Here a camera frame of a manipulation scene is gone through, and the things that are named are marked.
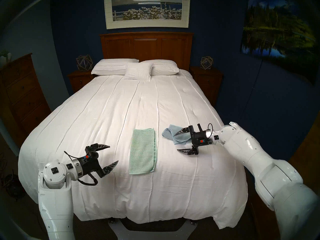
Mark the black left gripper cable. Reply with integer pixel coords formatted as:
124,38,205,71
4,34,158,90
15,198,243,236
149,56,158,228
63,151,98,186

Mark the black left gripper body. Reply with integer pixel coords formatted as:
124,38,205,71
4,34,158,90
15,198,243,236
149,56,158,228
79,153,103,179

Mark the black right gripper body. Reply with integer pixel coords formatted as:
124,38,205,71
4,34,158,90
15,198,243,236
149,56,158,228
189,124,213,147

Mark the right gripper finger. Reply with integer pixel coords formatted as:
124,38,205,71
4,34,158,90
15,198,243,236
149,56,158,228
177,146,199,156
174,126,192,137

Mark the light blue hand towel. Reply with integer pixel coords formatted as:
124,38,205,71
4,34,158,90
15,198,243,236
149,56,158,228
162,124,193,145

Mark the white bed comforter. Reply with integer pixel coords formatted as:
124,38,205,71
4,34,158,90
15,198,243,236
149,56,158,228
18,68,248,229

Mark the geometric wire ornament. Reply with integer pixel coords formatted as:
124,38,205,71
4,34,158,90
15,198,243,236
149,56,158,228
76,54,94,72
200,56,214,70

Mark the long white pillow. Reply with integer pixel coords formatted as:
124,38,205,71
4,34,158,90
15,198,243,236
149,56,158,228
91,58,139,76
143,59,180,76

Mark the brown wooden dresser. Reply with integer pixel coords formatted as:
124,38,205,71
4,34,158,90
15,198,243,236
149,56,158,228
0,53,52,147

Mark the square pleated white pillow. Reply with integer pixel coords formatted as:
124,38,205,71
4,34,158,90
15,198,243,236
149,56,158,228
123,62,154,82

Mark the black round floor device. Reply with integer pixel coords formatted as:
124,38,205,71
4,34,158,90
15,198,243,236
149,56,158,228
5,173,25,201

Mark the brown wooden headboard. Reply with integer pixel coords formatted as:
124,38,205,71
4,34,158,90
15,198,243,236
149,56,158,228
99,32,194,71

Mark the forest lake canvas print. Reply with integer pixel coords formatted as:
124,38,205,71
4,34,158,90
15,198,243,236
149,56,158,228
240,0,320,85

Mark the mint green hand towel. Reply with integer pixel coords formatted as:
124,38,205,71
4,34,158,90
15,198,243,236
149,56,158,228
128,128,157,175

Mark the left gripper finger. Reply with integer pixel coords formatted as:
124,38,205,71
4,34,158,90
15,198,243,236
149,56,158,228
85,143,111,154
101,160,119,179

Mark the brown wooden nightstand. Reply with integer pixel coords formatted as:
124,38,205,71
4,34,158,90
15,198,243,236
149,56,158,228
67,70,97,94
189,66,224,106

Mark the framed flower seascape picture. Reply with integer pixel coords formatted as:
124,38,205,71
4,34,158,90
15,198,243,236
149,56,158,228
104,0,191,30

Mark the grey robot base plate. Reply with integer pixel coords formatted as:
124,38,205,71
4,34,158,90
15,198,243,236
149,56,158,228
108,218,198,240

